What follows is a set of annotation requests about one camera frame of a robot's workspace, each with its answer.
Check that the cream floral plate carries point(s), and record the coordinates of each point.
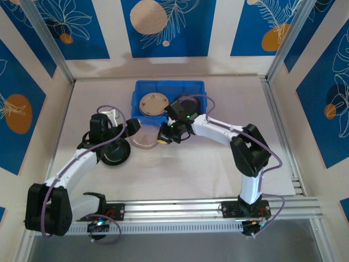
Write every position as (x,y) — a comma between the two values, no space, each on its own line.
(152,105)

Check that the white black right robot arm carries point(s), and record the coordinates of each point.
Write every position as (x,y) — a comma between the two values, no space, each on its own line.
(218,129)

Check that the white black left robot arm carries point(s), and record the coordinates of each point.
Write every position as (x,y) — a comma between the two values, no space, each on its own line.
(73,166)

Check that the blue plastic bin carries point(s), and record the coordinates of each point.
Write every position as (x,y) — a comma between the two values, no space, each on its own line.
(141,87)

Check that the black plate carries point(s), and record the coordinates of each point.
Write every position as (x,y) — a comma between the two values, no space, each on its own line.
(117,152)

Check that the black base connector module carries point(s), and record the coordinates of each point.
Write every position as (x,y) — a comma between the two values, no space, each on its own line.
(249,229)
(98,226)

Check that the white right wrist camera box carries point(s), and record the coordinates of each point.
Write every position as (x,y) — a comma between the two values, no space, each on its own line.
(169,120)

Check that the aluminium frame rail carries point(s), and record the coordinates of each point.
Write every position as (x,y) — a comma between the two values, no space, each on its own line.
(174,210)

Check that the blue floral wall poster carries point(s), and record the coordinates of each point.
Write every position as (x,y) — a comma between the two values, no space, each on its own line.
(81,35)
(191,41)
(27,41)
(245,27)
(21,90)
(321,122)
(308,41)

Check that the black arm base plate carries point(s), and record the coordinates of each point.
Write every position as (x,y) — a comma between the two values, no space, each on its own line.
(230,210)
(118,211)

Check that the aluminium side rail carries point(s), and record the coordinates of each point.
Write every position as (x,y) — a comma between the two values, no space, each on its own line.
(268,92)

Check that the aluminium frame post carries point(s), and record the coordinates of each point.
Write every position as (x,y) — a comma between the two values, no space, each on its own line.
(49,41)
(286,41)

